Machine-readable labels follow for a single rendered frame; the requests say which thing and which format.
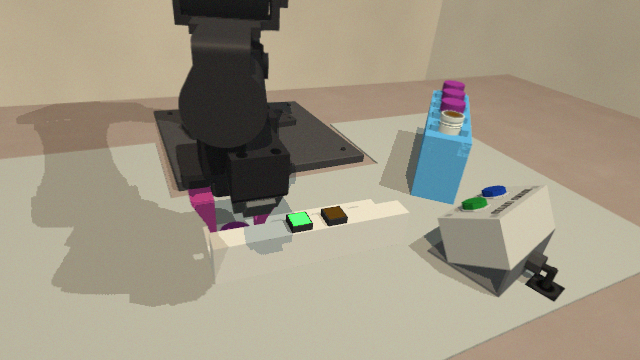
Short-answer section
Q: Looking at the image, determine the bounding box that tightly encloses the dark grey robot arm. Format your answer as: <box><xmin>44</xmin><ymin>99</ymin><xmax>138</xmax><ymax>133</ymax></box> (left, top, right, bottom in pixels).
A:
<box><xmin>172</xmin><ymin>0</ymin><xmax>296</xmax><ymax>218</ymax></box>

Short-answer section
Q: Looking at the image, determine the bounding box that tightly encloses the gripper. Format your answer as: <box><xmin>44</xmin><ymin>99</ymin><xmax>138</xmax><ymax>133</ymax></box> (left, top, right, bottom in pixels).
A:
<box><xmin>176</xmin><ymin>143</ymin><xmax>269</xmax><ymax>233</ymax></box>

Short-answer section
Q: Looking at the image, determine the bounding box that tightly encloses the cream long bar with two dark lamps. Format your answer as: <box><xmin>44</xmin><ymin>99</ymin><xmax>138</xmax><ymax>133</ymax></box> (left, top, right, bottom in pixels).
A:
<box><xmin>203</xmin><ymin>199</ymin><xmax>410</xmax><ymax>285</ymax></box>

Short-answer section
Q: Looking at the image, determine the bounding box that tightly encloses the blue rectangular tube holder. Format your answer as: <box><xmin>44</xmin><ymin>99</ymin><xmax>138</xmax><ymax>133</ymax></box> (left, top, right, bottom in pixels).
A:
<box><xmin>411</xmin><ymin>90</ymin><xmax>472</xmax><ymax>205</ymax></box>

